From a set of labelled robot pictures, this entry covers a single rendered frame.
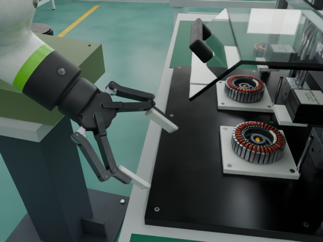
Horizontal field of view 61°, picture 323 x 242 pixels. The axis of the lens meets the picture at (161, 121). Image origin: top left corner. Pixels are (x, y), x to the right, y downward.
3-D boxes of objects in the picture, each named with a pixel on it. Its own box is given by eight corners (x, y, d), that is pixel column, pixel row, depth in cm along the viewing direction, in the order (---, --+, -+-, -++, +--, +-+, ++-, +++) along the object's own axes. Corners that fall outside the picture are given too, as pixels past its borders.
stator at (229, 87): (228, 103, 77) (230, 92, 74) (220, 84, 86) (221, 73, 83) (268, 103, 77) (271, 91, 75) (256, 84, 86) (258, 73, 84)
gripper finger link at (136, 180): (120, 164, 48) (118, 168, 48) (151, 185, 50) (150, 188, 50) (114, 167, 51) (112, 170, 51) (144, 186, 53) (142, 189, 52)
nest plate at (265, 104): (217, 109, 77) (218, 105, 76) (216, 83, 89) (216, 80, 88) (273, 113, 75) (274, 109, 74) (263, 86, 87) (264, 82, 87)
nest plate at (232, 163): (223, 173, 57) (224, 169, 57) (219, 129, 69) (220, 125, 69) (298, 179, 56) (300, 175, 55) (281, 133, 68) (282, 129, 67)
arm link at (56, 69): (25, 76, 41) (61, 38, 45) (19, 103, 50) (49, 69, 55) (60, 101, 42) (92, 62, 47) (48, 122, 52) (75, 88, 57)
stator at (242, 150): (232, 163, 58) (235, 150, 56) (228, 130, 67) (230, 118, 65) (287, 167, 57) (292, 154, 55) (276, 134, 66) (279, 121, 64)
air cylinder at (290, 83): (287, 106, 78) (292, 89, 75) (280, 93, 84) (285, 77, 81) (305, 107, 77) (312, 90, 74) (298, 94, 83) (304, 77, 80)
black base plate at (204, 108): (144, 224, 50) (143, 217, 49) (174, 70, 101) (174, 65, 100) (426, 255, 45) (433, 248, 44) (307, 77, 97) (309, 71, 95)
